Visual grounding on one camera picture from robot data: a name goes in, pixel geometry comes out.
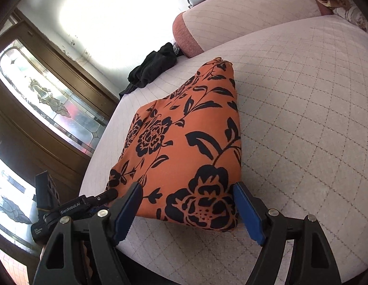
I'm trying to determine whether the striped floral pillow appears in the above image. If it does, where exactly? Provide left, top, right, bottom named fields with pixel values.
left=333, top=4, right=368, bottom=33

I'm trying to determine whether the pink quilted bed mattress cover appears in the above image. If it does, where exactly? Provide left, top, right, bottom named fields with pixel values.
left=80, top=15, right=368, bottom=281

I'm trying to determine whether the brown wooden glass door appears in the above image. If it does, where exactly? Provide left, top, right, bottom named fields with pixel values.
left=0, top=10, right=117, bottom=256

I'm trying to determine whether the orange black floral garment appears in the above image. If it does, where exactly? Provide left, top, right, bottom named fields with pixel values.
left=106, top=57, right=242, bottom=232

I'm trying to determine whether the black clothes pile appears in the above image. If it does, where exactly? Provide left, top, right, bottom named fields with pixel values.
left=119, top=43, right=177, bottom=99

